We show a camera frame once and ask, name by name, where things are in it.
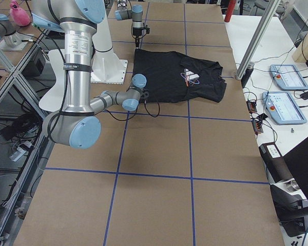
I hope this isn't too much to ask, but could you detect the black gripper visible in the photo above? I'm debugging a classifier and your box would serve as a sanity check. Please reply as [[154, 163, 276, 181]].
[[132, 27, 144, 49]]

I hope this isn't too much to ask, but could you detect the blue teach pendant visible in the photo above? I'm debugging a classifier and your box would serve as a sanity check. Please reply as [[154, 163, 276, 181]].
[[262, 91, 307, 125], [269, 64, 308, 91]]

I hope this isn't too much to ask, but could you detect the black printed t-shirt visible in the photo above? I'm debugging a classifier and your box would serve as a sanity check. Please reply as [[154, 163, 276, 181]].
[[133, 49, 226, 103]]

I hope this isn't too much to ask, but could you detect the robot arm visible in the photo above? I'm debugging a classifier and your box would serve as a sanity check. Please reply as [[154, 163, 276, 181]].
[[32, 1, 147, 149], [114, 1, 149, 49]]

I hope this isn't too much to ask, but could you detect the near blue teach pendant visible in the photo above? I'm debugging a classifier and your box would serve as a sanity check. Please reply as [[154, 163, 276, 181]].
[[262, 91, 307, 125]]

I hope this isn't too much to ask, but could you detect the pink plush toy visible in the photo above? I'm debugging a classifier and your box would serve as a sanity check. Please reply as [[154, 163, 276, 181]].
[[9, 1, 31, 27]]

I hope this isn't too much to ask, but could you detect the black monitor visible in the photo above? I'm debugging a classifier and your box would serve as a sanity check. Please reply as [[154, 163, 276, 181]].
[[283, 137, 308, 199]]

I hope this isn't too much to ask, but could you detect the brown table mat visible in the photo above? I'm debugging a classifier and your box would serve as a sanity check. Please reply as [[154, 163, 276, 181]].
[[14, 3, 284, 245]]

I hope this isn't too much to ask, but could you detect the aluminium frame post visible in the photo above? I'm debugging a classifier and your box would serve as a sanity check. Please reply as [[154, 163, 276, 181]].
[[236, 0, 280, 80]]

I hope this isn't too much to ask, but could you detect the far blue teach pendant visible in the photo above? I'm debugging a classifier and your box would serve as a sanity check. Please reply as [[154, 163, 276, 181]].
[[269, 64, 308, 91]]

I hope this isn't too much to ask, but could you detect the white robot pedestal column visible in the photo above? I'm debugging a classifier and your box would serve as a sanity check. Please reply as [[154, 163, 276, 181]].
[[32, 1, 128, 114]]

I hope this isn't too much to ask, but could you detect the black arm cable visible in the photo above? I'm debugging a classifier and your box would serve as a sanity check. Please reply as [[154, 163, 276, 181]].
[[102, 98, 161, 121]]

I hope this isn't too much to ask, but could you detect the black thermos bottle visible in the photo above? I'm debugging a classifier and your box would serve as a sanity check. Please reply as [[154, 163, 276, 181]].
[[241, 61, 255, 88]]

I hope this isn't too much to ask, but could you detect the red bottle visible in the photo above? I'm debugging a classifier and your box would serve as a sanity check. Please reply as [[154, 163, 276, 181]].
[[224, 0, 237, 23]]

